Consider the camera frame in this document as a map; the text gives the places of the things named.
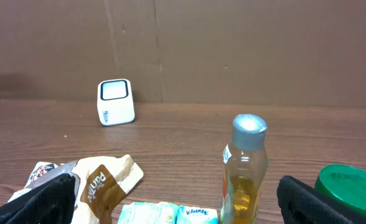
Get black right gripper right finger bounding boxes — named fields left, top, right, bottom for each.
left=276, top=175, right=366, bottom=224

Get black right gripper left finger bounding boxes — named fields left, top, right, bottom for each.
left=0, top=174, right=76, bottom=224

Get brown snack packet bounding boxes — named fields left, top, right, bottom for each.
left=9, top=154, right=144, bottom=224

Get green lid white jar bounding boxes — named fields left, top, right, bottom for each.
left=314, top=164, right=366, bottom=216

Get clear yellow liquid bottle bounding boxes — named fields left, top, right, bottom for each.
left=220, top=114, right=268, bottom=223

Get teal Kleenex tissue pack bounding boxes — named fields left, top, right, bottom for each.
left=176, top=205, right=218, bottom=224

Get white barcode scanner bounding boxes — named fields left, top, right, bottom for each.
left=96, top=78, right=135, bottom=126

